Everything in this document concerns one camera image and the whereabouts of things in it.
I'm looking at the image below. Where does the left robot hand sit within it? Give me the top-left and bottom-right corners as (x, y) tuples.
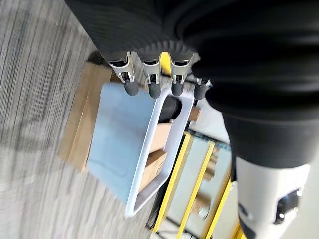
(64, 0), (319, 239)

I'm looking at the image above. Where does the brown carton on shelf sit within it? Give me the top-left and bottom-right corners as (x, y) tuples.
(193, 192), (213, 220)
(203, 148), (219, 181)

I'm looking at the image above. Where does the white plastic box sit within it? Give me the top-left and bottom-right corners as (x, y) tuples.
(86, 82), (196, 219)

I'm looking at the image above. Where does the brown cardboard box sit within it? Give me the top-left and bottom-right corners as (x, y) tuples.
(57, 61), (121, 173)

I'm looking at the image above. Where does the yellow metal shelf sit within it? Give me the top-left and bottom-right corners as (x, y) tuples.
(149, 51), (248, 239)

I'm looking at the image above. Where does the small brown cardboard block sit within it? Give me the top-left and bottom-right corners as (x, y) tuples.
(190, 106), (202, 122)

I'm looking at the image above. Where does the black sole-shaped part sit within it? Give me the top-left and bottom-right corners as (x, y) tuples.
(160, 96), (184, 124)

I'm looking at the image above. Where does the tan cardboard piece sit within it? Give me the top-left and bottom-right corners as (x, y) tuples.
(152, 121), (175, 153)
(138, 148), (168, 195)

